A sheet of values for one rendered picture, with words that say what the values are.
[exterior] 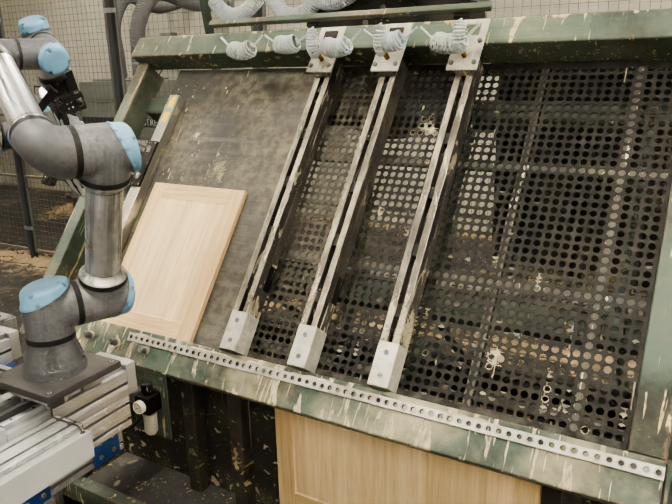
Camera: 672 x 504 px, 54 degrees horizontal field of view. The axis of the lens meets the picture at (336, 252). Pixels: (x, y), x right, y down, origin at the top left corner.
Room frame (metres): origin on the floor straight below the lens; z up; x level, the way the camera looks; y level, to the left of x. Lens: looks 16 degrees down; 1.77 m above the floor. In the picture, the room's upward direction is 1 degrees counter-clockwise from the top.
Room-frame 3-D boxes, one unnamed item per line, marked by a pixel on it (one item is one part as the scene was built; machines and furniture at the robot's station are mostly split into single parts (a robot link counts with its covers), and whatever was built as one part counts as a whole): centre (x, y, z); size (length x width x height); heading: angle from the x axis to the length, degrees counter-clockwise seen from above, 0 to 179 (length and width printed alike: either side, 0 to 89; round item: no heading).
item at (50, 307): (1.54, 0.71, 1.20); 0.13 x 0.12 x 0.14; 126
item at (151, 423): (2.02, 0.81, 0.69); 0.50 x 0.14 x 0.24; 59
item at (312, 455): (1.81, -0.17, 0.53); 0.90 x 0.02 x 0.55; 59
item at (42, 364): (1.53, 0.72, 1.09); 0.15 x 0.15 x 0.10
